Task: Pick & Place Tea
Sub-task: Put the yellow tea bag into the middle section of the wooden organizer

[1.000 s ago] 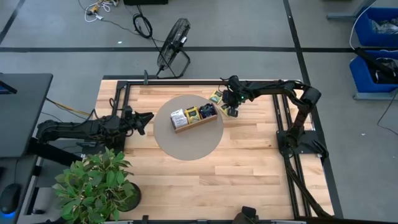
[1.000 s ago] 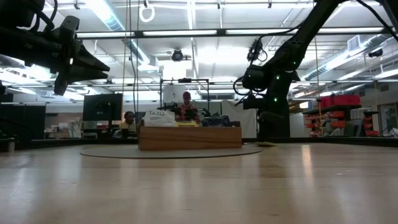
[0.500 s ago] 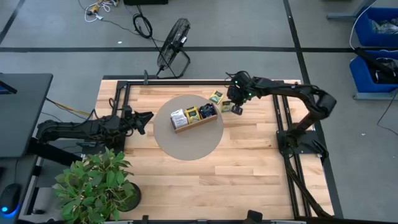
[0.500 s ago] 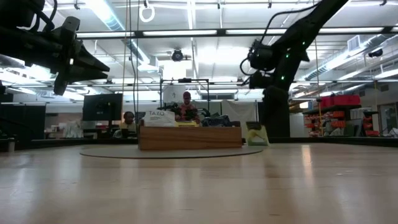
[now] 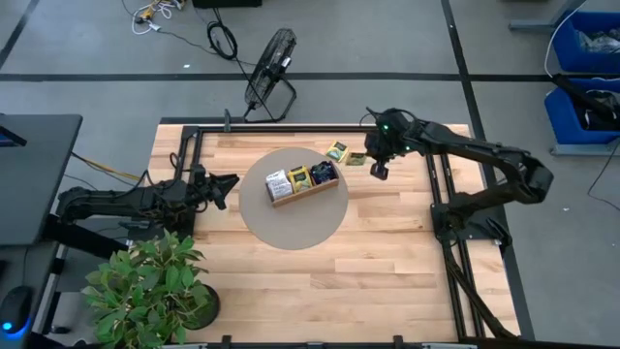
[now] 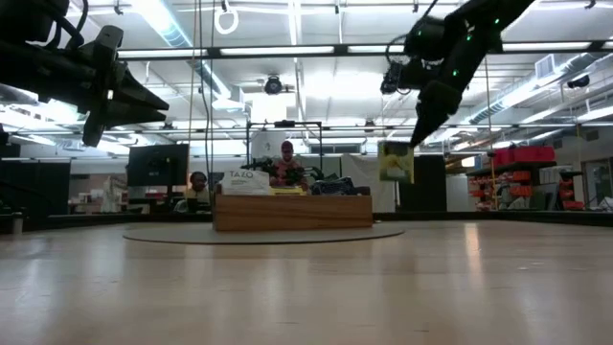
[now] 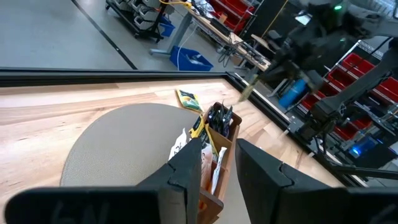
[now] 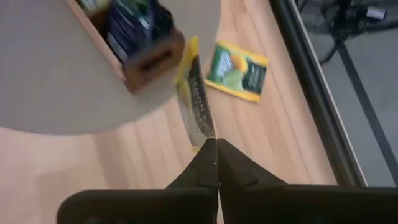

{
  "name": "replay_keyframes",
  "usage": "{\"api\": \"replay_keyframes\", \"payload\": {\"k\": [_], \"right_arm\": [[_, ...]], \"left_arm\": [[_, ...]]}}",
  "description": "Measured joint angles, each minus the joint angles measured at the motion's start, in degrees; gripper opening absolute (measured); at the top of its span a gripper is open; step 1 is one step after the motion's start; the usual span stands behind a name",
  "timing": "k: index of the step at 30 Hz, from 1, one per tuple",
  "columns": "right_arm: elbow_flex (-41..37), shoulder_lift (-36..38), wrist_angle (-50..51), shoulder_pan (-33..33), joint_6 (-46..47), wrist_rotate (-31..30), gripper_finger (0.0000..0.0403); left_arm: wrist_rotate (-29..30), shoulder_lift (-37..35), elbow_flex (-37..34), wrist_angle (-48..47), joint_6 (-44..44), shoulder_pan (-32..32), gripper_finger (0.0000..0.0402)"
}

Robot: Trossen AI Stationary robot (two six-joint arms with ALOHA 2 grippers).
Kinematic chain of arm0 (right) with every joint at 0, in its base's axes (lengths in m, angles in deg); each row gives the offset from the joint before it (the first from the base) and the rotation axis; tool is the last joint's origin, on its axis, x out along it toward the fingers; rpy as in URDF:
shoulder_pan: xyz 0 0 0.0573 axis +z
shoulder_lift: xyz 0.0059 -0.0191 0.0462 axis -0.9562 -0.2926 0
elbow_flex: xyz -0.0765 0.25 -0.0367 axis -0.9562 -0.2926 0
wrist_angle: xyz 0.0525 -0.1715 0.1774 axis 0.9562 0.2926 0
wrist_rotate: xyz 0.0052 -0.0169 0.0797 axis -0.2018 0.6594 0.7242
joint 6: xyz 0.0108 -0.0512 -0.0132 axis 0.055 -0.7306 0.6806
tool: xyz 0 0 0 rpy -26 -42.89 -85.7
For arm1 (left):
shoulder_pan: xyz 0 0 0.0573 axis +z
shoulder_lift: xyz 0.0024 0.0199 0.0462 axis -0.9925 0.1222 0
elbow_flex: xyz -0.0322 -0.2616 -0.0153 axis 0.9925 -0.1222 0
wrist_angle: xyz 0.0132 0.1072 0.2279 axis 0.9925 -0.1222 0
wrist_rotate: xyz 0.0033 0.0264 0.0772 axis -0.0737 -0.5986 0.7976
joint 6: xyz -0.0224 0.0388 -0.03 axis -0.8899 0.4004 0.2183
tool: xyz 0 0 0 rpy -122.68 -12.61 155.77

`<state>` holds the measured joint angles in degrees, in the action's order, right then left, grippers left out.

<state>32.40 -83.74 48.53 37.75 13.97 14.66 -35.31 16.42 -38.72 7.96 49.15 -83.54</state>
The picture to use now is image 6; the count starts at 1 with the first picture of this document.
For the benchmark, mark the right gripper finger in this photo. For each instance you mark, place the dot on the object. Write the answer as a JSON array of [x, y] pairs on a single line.
[[426, 128]]

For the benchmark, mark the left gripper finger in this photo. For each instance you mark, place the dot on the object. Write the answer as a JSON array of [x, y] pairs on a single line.
[[136, 98], [134, 119]]

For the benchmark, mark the green yellow tea packet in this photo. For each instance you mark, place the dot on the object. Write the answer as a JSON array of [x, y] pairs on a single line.
[[395, 163]]

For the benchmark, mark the white orange Tazo tea packet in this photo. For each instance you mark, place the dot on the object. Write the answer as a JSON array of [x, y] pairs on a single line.
[[246, 183]]

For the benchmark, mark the wooden three-compartment tea box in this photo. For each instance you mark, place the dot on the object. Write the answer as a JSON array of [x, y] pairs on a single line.
[[292, 213]]

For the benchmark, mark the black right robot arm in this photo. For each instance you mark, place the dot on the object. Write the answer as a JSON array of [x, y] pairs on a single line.
[[474, 43]]

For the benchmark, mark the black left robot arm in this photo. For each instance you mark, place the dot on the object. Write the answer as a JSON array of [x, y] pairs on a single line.
[[38, 72]]

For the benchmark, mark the black computer monitor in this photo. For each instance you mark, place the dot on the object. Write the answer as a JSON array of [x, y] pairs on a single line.
[[158, 165]]

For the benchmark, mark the black partition panel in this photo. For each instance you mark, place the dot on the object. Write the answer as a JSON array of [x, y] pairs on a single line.
[[431, 187]]

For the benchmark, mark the white hanging cloth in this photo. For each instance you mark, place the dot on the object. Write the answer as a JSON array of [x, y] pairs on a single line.
[[364, 165]]

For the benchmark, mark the red storage shelf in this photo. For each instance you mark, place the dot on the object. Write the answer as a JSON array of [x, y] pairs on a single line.
[[524, 154]]

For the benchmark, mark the overhead light beam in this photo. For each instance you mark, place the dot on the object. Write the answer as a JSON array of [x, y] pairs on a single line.
[[341, 49]]

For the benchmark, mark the black ceiling camera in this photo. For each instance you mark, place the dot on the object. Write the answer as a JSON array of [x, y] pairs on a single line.
[[273, 85], [392, 79]]

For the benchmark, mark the black aluminium table frame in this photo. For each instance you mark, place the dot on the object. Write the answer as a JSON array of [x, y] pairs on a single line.
[[479, 218]]

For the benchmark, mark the small grey post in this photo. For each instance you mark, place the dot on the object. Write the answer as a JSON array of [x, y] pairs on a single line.
[[17, 223]]

